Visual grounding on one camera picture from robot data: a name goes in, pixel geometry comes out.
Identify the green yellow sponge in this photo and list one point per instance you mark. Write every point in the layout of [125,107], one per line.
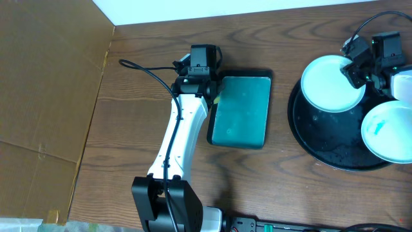
[216,100]

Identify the brown cardboard sheet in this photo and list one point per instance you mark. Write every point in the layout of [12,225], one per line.
[53,55]

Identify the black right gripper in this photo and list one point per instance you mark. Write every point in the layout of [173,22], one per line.
[355,72]

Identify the mint green plate right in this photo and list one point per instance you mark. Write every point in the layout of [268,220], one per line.
[386,131]

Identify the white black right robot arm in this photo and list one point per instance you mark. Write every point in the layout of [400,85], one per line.
[399,84]

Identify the mint green plate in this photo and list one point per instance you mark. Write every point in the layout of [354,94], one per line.
[386,131]
[326,88]

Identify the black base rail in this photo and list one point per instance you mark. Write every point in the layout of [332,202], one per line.
[243,223]

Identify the round black serving tray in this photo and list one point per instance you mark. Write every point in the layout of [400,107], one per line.
[334,138]

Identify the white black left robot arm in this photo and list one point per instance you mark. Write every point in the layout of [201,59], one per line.
[164,198]

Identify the mint green plate top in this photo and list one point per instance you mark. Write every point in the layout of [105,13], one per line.
[326,88]

